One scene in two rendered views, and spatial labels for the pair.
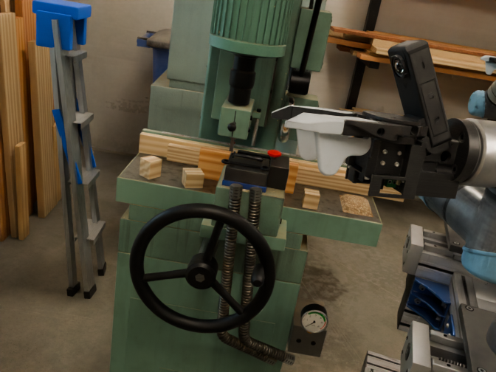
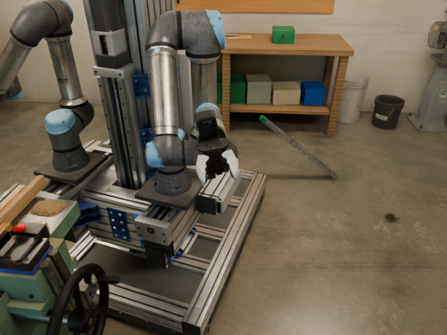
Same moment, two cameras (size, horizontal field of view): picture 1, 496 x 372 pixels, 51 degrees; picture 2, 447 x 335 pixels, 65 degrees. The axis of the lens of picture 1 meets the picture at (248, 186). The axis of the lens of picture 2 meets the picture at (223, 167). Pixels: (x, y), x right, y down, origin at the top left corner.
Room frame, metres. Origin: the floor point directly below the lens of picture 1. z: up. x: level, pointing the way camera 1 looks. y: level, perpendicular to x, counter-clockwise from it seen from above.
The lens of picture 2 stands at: (0.44, 0.56, 1.64)
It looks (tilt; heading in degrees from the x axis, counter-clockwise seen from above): 33 degrees down; 277
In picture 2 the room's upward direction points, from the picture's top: straight up
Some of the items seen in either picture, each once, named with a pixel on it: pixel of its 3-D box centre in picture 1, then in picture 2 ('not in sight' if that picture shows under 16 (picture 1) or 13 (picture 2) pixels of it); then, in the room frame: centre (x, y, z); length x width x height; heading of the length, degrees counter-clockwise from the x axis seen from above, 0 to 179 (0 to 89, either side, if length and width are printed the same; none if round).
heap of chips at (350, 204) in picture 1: (356, 202); (46, 206); (1.12, -0.26, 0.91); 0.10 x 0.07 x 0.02; 179
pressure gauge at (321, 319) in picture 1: (313, 320); (91, 276); (1.00, -0.20, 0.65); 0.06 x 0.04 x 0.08; 89
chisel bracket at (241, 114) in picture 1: (237, 119); not in sight; (1.23, 0.05, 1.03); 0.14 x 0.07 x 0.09; 179
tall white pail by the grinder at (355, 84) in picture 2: not in sight; (350, 98); (-0.50, -3.09, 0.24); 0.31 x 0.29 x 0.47; 2
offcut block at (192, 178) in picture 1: (193, 178); not in sight; (1.08, 0.13, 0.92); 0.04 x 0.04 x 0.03; 24
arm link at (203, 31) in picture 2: not in sight; (203, 94); (0.64, -0.58, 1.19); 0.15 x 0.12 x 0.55; 13
